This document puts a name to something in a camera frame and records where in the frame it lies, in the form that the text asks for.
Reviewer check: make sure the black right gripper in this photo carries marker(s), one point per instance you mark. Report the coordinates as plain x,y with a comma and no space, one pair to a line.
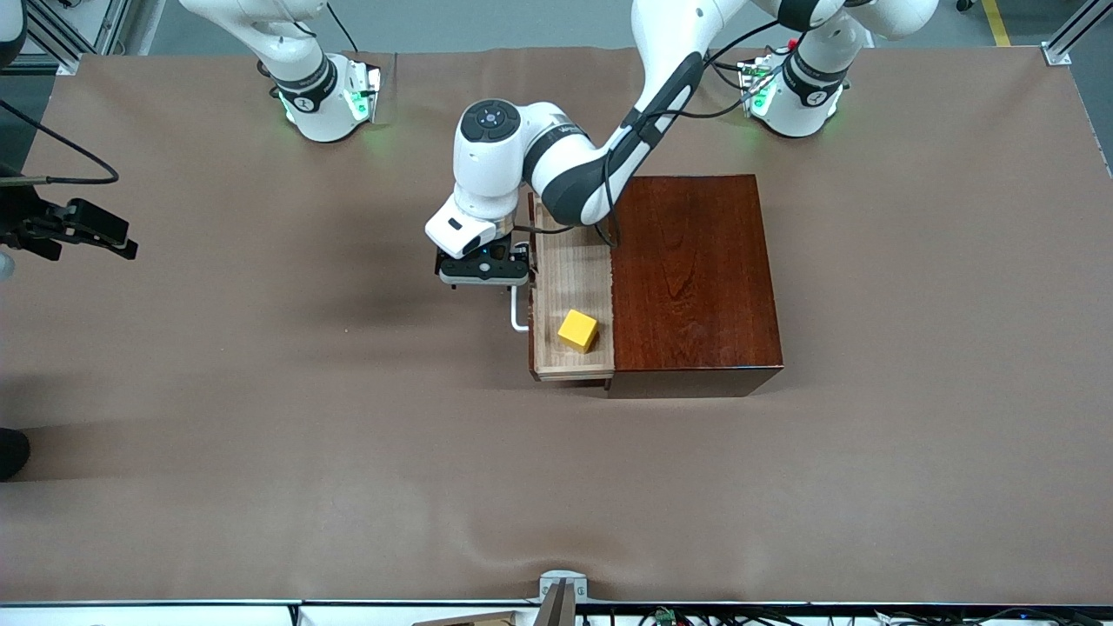
24,217

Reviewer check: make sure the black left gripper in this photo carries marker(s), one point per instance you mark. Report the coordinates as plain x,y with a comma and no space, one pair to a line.
497,251

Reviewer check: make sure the light wood drawer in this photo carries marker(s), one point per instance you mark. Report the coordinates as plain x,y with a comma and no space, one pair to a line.
569,278

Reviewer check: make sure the yellow block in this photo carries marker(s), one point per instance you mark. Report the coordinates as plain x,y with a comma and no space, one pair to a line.
576,332

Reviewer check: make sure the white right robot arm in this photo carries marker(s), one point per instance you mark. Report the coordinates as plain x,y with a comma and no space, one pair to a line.
304,109

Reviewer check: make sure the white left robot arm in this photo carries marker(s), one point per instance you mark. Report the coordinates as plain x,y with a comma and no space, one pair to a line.
487,174

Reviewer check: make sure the arm base connector panel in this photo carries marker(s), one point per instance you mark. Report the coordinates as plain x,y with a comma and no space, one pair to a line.
756,87

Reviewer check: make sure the dark red wooden cabinet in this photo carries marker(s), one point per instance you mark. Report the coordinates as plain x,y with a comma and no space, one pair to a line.
696,287

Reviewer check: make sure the black round object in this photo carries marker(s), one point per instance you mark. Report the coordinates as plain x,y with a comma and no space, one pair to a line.
10,454

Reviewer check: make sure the table cover sheet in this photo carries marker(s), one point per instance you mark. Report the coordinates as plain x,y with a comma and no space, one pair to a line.
348,487

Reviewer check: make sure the wooden board piece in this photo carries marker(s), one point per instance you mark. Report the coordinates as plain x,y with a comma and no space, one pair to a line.
478,620

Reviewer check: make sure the aluminium frame profile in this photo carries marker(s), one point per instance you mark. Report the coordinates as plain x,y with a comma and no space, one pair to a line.
61,43
1056,54

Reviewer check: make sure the grey front camera mount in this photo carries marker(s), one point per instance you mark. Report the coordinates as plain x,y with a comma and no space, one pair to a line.
563,581

